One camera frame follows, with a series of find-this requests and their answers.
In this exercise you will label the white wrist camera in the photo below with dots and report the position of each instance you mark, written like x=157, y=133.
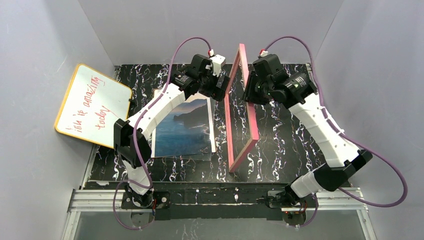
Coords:
x=263, y=53
x=218, y=61

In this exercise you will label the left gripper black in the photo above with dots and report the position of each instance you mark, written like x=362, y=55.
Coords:
x=219, y=88

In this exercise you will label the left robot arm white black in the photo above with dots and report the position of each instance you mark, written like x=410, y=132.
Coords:
x=131, y=136

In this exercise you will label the aluminium rail front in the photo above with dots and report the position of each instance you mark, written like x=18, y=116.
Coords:
x=223, y=202

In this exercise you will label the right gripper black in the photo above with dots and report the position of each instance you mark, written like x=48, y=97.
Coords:
x=251, y=91

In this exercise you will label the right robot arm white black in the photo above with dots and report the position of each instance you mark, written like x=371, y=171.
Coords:
x=298, y=94

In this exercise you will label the seascape photo on board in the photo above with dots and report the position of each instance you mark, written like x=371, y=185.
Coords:
x=185, y=129

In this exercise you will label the pink wooden picture frame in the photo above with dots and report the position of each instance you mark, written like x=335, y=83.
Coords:
x=241, y=125

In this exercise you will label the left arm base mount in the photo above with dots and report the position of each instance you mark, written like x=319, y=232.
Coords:
x=150, y=200

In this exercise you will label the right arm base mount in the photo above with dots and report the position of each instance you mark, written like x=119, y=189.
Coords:
x=295, y=209

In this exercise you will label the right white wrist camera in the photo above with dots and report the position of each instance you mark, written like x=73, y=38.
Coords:
x=263, y=53

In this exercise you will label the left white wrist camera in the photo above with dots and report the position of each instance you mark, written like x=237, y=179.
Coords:
x=218, y=61

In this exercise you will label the yellow-framed whiteboard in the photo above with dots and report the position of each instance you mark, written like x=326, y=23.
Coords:
x=92, y=104

